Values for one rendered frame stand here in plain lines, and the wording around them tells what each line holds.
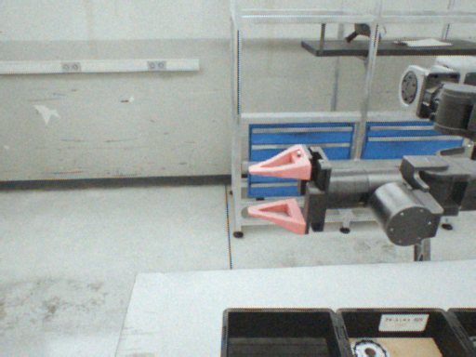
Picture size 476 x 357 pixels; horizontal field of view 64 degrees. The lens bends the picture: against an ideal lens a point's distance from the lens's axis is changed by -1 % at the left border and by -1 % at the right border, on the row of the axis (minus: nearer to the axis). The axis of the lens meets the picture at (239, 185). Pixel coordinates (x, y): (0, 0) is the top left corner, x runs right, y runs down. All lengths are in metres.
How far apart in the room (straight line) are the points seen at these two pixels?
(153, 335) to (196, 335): 0.14
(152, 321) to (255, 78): 2.41
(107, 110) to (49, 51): 0.62
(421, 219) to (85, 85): 3.23
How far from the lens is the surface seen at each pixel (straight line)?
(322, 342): 1.16
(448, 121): 0.98
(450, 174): 0.57
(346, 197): 0.52
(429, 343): 1.24
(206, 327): 1.34
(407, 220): 0.48
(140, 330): 1.37
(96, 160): 3.73
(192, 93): 3.37
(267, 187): 2.75
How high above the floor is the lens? 1.70
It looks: 28 degrees down
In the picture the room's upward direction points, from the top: straight up
